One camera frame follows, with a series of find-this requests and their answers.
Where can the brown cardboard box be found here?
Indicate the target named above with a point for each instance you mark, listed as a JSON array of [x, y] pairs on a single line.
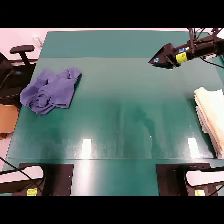
[[7, 118]]

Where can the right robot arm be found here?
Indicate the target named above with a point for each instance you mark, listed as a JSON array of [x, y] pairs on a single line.
[[206, 45]]

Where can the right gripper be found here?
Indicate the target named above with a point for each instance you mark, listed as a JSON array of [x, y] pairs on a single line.
[[168, 55]]

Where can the stack of white garments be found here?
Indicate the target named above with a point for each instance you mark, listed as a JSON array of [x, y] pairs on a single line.
[[211, 113]]

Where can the black office chair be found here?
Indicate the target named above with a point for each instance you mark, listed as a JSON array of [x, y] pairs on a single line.
[[20, 50]]

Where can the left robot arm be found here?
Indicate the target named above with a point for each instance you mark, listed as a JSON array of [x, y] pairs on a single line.
[[56, 180]]

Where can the purple T-shirt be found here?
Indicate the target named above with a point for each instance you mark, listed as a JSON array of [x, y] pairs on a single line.
[[50, 91]]

